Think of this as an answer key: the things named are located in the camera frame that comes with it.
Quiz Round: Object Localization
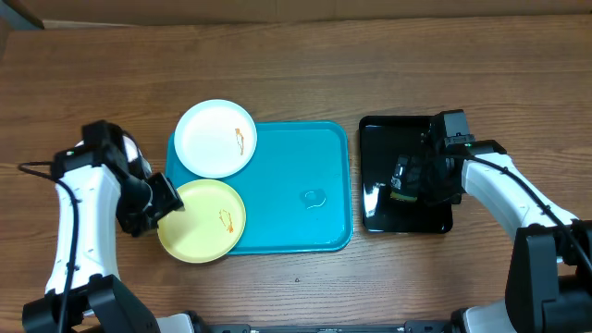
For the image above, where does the white plate with orange stain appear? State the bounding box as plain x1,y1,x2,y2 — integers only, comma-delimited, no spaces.
173,99,257,179

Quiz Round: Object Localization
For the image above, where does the green yellow sponge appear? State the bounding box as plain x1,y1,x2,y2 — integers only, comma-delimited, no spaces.
389,154,422,203

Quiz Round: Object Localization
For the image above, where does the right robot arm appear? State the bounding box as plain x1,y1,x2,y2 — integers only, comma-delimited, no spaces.
422,140,591,332

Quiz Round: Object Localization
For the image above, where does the yellow plate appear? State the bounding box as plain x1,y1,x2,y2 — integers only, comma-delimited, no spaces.
157,179,246,264

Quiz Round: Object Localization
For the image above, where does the teal plastic tray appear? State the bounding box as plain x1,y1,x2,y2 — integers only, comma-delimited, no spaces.
164,120,354,256

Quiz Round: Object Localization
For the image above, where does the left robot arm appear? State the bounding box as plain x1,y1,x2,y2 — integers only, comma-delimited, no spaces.
22,120,183,332

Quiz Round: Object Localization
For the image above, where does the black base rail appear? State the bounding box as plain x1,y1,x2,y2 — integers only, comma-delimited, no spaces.
209,320,448,333

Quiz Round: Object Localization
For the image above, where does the black water tray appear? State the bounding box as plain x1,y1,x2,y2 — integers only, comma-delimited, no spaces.
359,116,453,234

